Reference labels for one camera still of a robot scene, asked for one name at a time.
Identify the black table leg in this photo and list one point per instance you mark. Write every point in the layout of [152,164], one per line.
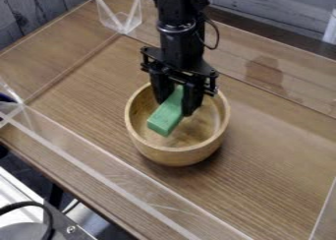
[55,196]

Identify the brown wooden bowl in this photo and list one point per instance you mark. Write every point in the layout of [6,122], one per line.
[194,140]

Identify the clear acrylic table barrier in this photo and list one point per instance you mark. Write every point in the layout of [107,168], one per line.
[247,170]

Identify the grey metal bracket with screw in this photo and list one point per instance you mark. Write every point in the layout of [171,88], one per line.
[66,229]

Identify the green rectangular block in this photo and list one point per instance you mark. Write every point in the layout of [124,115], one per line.
[168,114]

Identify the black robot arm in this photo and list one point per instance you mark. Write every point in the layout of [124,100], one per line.
[179,12]

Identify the white post at right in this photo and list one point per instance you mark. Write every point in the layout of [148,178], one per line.
[330,33]

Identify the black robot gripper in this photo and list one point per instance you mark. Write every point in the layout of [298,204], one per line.
[178,62]

